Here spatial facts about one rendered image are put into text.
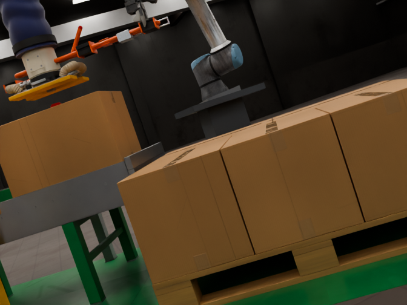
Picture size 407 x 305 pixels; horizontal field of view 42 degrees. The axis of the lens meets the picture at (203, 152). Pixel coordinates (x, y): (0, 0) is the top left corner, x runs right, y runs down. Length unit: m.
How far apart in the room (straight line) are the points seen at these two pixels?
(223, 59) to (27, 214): 1.57
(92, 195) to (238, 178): 0.84
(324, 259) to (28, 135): 1.54
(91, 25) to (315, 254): 10.62
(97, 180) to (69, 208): 0.19
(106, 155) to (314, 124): 1.12
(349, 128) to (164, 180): 0.67
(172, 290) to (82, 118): 1.01
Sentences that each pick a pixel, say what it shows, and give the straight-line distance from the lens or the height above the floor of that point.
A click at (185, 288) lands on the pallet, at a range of 1.99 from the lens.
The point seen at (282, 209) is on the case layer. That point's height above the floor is 0.27.
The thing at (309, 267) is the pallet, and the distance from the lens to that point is 1.94.
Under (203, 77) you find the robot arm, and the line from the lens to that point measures 3.46.
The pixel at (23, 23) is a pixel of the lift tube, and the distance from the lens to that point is 2.84.
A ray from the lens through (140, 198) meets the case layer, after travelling 1.93.
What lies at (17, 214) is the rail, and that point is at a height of 0.52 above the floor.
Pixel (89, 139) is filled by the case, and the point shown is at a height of 0.74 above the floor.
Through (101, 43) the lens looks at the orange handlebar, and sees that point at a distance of 2.76.
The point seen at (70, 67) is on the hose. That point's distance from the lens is 2.72.
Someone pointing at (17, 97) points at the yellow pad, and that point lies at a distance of 2.79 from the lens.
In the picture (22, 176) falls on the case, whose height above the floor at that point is 0.68.
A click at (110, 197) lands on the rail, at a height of 0.46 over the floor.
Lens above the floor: 0.67
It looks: 4 degrees down
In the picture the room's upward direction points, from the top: 19 degrees counter-clockwise
